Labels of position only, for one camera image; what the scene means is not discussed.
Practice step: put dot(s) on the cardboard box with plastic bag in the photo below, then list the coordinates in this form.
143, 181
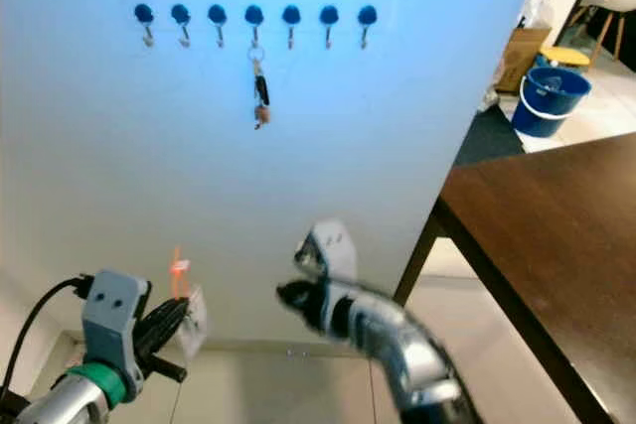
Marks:
522, 57

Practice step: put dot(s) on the blue knob wall hook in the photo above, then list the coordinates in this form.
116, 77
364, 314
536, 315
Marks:
329, 15
144, 14
181, 14
218, 14
254, 14
368, 15
291, 14

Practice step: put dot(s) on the dark brown wooden table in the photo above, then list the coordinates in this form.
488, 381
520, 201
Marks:
547, 235

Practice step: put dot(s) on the dark floor rug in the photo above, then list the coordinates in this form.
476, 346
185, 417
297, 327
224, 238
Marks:
487, 141

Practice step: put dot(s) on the keys with black brown fob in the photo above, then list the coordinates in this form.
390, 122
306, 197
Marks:
261, 91

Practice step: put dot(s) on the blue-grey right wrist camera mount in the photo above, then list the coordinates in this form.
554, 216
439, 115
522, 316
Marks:
328, 250

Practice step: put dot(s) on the blue plastic bucket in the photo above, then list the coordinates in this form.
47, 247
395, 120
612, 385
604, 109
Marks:
552, 104

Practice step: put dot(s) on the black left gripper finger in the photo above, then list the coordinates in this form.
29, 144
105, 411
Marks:
165, 310
159, 341

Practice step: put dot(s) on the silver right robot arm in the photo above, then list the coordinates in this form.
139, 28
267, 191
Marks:
397, 350

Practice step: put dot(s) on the key bundle with white tag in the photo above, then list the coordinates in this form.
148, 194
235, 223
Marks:
197, 320

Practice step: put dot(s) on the yellow round stool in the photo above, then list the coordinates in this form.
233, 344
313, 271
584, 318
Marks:
564, 56

